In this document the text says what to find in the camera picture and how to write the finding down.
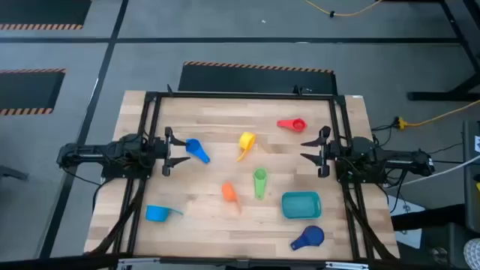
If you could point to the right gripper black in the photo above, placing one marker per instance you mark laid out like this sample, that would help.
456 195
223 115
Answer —
324 152

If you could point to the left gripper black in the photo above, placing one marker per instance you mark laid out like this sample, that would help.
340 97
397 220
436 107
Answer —
167 152

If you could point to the blue measuring cup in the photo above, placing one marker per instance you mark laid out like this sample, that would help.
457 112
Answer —
193 145

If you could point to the red measuring cup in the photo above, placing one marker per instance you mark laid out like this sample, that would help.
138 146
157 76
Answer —
299 125

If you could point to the teal plastic basket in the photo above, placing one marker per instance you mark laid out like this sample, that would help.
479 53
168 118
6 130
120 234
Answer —
300 205

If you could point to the green measuring cup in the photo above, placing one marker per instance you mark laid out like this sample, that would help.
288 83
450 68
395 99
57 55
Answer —
259 176

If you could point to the orange measuring cup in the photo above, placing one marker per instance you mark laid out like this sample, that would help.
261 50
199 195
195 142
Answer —
228 191

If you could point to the large teal measuring cup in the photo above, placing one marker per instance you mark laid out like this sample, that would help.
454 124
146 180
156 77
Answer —
157 213

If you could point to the yellow measuring cup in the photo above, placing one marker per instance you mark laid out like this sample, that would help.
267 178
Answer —
247 140

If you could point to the navy measuring cup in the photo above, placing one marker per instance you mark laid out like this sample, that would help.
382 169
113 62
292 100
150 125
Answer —
313 235

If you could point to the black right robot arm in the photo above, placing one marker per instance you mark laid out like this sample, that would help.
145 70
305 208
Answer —
405 163

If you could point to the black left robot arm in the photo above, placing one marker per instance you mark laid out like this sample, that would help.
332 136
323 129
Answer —
93 155

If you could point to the black hazard-striped floor mat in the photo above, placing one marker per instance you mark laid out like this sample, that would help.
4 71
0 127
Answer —
26 90
255 80
41 11

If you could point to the white paper sheet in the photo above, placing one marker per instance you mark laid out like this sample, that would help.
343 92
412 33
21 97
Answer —
414 208

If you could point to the black cabinet with sticker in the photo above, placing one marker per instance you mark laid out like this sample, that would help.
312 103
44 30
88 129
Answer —
470 180

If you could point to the dark grey stand foot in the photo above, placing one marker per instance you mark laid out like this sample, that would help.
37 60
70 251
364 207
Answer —
11 172

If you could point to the white mesh bin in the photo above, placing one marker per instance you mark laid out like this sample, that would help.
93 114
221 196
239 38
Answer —
473 255

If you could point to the black aluminium table frame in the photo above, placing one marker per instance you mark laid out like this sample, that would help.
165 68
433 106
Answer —
243 96

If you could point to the black desk leg frame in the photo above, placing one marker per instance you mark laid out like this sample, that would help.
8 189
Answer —
431 96

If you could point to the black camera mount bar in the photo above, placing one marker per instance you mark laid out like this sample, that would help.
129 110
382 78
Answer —
93 259

